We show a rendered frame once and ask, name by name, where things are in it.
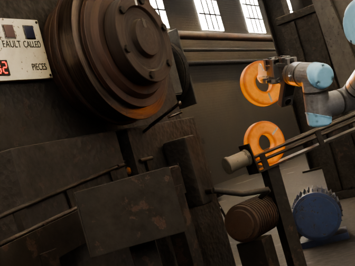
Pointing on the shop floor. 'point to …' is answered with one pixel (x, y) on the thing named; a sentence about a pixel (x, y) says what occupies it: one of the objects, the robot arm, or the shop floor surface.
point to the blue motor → (318, 217)
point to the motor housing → (254, 230)
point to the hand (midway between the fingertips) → (260, 77)
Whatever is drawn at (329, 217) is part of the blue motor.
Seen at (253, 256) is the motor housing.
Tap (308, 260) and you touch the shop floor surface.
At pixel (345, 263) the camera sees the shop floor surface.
